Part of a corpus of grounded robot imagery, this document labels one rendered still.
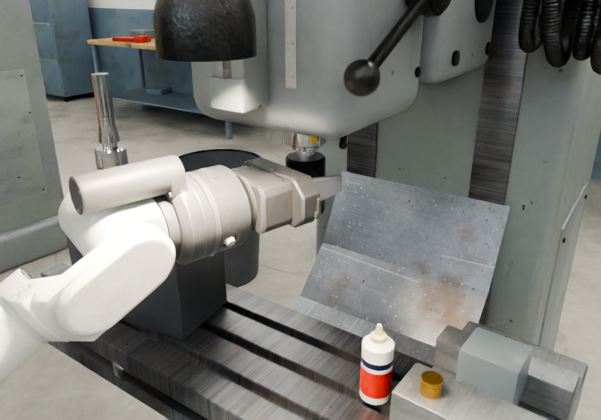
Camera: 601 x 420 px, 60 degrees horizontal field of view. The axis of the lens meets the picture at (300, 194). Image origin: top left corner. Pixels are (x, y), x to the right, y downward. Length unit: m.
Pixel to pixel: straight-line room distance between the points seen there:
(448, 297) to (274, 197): 0.47
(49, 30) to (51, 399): 6.07
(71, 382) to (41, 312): 1.91
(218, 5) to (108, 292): 0.25
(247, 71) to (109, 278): 0.21
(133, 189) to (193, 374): 0.37
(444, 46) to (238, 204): 0.29
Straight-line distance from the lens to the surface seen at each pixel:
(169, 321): 0.83
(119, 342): 0.86
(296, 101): 0.49
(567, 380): 0.65
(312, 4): 0.47
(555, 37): 0.70
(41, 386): 2.40
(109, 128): 0.84
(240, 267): 2.73
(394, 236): 0.97
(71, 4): 7.91
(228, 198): 0.51
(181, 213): 0.50
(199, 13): 0.36
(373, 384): 0.70
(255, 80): 0.49
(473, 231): 0.94
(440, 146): 0.94
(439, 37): 0.63
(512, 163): 0.91
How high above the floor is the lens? 1.45
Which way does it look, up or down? 21 degrees down
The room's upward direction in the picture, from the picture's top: straight up
